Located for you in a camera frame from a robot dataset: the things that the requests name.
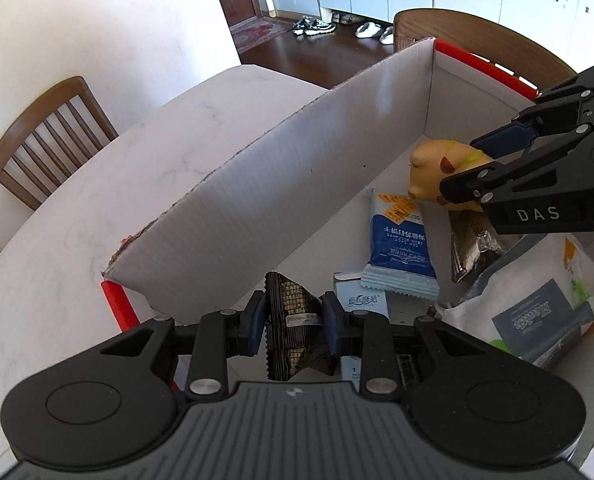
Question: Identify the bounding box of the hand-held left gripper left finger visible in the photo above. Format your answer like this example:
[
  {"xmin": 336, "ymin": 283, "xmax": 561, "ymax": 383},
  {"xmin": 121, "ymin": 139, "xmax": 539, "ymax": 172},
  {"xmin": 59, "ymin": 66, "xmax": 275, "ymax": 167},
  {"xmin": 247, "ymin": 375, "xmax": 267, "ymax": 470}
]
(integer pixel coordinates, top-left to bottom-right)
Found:
[{"xmin": 99, "ymin": 290, "xmax": 268, "ymax": 402}]

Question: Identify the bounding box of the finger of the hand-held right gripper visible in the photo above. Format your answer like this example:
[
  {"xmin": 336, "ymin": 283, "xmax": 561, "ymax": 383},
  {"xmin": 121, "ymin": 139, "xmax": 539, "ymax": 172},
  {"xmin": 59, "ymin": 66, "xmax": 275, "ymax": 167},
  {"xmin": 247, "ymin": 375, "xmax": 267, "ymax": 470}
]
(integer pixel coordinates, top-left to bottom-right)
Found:
[
  {"xmin": 439, "ymin": 124, "xmax": 594, "ymax": 235},
  {"xmin": 470, "ymin": 57, "xmax": 594, "ymax": 162}
]

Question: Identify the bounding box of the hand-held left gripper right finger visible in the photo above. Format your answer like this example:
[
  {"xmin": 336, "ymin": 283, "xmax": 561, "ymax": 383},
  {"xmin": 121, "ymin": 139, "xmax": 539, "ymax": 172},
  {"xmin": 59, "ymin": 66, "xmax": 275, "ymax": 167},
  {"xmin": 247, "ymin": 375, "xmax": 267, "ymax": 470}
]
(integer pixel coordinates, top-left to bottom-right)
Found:
[{"xmin": 322, "ymin": 292, "xmax": 484, "ymax": 396}]

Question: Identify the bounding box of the black snack packet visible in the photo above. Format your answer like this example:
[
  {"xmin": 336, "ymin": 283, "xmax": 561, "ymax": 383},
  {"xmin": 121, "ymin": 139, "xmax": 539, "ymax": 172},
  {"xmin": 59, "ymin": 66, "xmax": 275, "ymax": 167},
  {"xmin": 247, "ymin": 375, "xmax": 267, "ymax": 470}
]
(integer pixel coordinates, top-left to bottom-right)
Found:
[{"xmin": 264, "ymin": 271, "xmax": 339, "ymax": 382}]

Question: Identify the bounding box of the light blue carton box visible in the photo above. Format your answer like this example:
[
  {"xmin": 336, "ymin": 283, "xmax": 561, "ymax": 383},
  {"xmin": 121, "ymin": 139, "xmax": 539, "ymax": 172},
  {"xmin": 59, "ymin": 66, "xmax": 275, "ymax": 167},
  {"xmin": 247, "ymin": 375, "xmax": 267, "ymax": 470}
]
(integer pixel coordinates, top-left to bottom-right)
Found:
[{"xmin": 333, "ymin": 271, "xmax": 391, "ymax": 391}]

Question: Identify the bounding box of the yellow spotted toy animal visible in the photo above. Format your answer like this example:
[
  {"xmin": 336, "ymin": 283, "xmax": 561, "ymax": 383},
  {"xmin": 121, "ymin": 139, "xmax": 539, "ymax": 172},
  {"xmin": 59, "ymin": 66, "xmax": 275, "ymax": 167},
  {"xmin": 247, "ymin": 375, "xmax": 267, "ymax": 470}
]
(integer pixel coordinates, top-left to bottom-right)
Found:
[{"xmin": 408, "ymin": 139, "xmax": 496, "ymax": 212}]

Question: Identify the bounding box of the silver printed foil packet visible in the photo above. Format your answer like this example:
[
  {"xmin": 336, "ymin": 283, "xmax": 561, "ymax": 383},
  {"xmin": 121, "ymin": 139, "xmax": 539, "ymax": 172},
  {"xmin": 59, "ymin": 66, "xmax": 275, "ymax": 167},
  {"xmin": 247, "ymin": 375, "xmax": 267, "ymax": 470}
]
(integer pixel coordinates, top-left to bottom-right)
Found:
[{"xmin": 447, "ymin": 209, "xmax": 512, "ymax": 284}]

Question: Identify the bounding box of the blue snack packet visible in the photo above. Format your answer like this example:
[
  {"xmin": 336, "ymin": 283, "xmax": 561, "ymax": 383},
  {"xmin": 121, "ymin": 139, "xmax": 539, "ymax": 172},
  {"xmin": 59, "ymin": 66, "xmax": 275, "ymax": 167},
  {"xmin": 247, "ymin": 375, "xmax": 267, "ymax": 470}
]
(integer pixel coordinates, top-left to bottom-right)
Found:
[{"xmin": 360, "ymin": 188, "xmax": 441, "ymax": 301}]

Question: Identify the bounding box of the white grey tissue pack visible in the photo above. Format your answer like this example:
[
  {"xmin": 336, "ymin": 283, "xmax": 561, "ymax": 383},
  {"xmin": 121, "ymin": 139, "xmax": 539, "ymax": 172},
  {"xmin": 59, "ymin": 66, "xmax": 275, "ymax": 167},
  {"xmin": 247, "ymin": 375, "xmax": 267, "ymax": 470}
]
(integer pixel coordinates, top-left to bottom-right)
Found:
[{"xmin": 441, "ymin": 234, "xmax": 594, "ymax": 372}]

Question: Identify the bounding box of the red cardboard box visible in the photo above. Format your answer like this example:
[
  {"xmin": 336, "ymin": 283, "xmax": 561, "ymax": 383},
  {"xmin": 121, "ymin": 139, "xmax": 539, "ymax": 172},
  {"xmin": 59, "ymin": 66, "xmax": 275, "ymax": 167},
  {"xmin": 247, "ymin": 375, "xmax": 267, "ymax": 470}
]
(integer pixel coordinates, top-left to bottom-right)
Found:
[{"xmin": 99, "ymin": 37, "xmax": 594, "ymax": 467}]

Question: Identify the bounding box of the wooden curved chair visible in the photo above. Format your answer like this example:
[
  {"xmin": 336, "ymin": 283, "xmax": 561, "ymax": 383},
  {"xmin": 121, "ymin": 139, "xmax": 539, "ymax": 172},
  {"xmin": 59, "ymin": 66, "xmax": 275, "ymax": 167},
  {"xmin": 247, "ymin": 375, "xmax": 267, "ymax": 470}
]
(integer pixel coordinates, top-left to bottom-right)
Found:
[{"xmin": 392, "ymin": 8, "xmax": 579, "ymax": 92}]

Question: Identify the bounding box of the pair of white slippers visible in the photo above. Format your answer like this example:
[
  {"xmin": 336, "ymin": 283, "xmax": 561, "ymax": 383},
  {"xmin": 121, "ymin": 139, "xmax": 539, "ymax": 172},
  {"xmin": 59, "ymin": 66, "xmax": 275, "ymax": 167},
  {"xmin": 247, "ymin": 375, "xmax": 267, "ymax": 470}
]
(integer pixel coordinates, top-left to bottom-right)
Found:
[{"xmin": 354, "ymin": 22, "xmax": 396, "ymax": 45}]

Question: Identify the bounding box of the pair of dark sneakers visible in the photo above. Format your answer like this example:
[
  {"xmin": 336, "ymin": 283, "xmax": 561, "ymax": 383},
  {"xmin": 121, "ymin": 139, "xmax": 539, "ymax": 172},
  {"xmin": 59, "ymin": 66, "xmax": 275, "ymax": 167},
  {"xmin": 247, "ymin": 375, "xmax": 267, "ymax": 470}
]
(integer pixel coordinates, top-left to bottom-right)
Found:
[{"xmin": 292, "ymin": 15, "xmax": 334, "ymax": 37}]

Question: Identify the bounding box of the red patterned rug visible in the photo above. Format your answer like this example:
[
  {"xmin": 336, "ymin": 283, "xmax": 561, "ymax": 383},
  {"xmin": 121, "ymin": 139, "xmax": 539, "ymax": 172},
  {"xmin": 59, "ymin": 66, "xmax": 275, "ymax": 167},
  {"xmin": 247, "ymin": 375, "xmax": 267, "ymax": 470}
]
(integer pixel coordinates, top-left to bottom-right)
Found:
[{"xmin": 229, "ymin": 16, "xmax": 296, "ymax": 54}]

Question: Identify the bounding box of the wooden slatted chair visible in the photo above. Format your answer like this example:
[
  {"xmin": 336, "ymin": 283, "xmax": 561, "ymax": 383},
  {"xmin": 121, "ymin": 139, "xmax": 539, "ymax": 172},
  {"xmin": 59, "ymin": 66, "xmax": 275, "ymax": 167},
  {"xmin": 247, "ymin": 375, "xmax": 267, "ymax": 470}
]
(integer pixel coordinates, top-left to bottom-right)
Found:
[{"xmin": 0, "ymin": 76, "xmax": 120, "ymax": 211}]

